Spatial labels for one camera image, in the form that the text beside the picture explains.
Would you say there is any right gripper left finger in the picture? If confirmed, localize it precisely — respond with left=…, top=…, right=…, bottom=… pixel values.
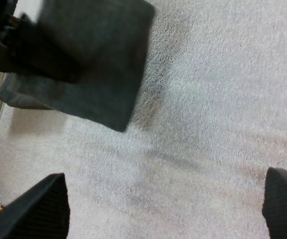
left=0, top=172, right=71, bottom=239

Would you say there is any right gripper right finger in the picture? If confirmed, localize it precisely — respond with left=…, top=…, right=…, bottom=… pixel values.
left=262, top=167, right=287, bottom=239

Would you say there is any dark grey-green towel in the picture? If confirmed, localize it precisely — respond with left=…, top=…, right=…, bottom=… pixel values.
left=35, top=0, right=157, bottom=133
left=0, top=72, right=71, bottom=113

